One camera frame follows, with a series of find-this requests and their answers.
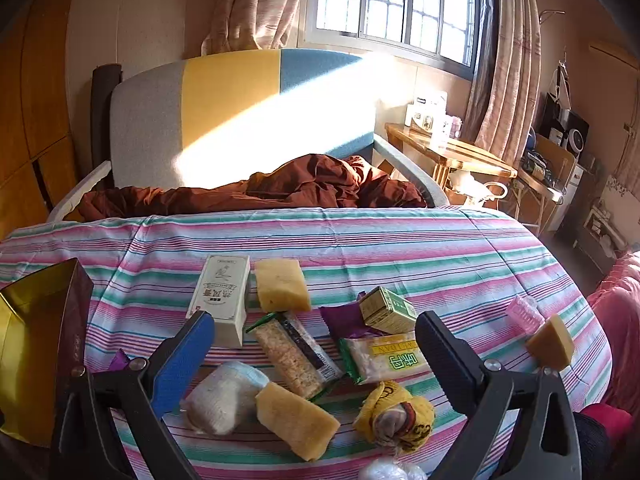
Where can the red clothing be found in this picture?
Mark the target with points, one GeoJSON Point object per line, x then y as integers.
{"type": "Point", "coordinates": [607, 417]}

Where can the white tea box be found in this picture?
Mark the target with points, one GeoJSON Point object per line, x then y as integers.
{"type": "Point", "coordinates": [220, 290]}

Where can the barred window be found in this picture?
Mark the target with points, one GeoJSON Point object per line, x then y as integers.
{"type": "Point", "coordinates": [390, 5]}

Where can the pink hair roller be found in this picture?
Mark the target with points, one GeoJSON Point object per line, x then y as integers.
{"type": "Point", "coordinates": [522, 312]}

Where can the maroon and gold box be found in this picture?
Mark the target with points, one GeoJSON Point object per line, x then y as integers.
{"type": "Point", "coordinates": [30, 320]}

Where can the light floral curtain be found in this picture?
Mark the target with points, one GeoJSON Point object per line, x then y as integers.
{"type": "Point", "coordinates": [631, 135]}

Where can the green label snack packet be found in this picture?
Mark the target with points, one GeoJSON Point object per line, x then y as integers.
{"type": "Point", "coordinates": [385, 360]}

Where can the pink cup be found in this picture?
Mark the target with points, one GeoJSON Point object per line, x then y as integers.
{"type": "Point", "coordinates": [456, 127]}

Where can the wedge yellow sponge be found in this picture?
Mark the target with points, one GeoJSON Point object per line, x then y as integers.
{"type": "Point", "coordinates": [550, 345]}

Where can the wooden wardrobe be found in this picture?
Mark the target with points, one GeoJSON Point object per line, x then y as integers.
{"type": "Point", "coordinates": [40, 110]}

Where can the pink cloth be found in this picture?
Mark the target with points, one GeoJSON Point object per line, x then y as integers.
{"type": "Point", "coordinates": [620, 300]}

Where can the square yellow sponge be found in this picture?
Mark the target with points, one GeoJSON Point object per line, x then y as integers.
{"type": "Point", "coordinates": [280, 285]}

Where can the white fan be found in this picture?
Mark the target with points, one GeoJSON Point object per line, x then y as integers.
{"type": "Point", "coordinates": [576, 144]}

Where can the dark knit garment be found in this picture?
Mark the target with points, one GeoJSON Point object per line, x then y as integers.
{"type": "Point", "coordinates": [592, 452]}

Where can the clear plastic bag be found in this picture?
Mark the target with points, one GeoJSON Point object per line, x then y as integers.
{"type": "Point", "coordinates": [390, 470]}

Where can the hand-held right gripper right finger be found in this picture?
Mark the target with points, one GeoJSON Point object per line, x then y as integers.
{"type": "Point", "coordinates": [445, 360]}

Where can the beige patterned curtain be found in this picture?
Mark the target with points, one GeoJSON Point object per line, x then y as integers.
{"type": "Point", "coordinates": [510, 85]}
{"type": "Point", "coordinates": [250, 5]}

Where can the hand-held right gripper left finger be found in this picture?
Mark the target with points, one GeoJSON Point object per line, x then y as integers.
{"type": "Point", "coordinates": [182, 355]}

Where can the small purple wrapper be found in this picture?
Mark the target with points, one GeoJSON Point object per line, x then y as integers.
{"type": "Point", "coordinates": [120, 360]}

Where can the cluttered wooden desk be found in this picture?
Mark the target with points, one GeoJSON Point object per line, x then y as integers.
{"type": "Point", "coordinates": [550, 160]}

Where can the brown blanket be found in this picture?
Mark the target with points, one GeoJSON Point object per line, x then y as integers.
{"type": "Point", "coordinates": [310, 180]}

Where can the purple snack packet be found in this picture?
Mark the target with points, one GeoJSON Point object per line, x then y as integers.
{"type": "Point", "coordinates": [340, 322]}

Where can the rice cracker packet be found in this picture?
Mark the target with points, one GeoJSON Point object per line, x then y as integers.
{"type": "Point", "coordinates": [295, 355]}

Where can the dark wooden bed post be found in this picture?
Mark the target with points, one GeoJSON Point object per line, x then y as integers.
{"type": "Point", "coordinates": [102, 110]}

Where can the white plastic bag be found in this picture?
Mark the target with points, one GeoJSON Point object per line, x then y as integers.
{"type": "Point", "coordinates": [470, 185]}

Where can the white radio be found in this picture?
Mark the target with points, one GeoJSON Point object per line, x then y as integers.
{"type": "Point", "coordinates": [425, 110]}

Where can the wooden side table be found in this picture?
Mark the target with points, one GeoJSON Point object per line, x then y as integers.
{"type": "Point", "coordinates": [470, 155]}

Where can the multicolour sofa chair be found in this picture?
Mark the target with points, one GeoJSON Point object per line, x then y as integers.
{"type": "Point", "coordinates": [150, 125]}

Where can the striped bed sheet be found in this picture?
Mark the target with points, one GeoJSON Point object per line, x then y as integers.
{"type": "Point", "coordinates": [350, 240]}

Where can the long yellow sponge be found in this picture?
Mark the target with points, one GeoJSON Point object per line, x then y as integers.
{"type": "Point", "coordinates": [300, 420]}

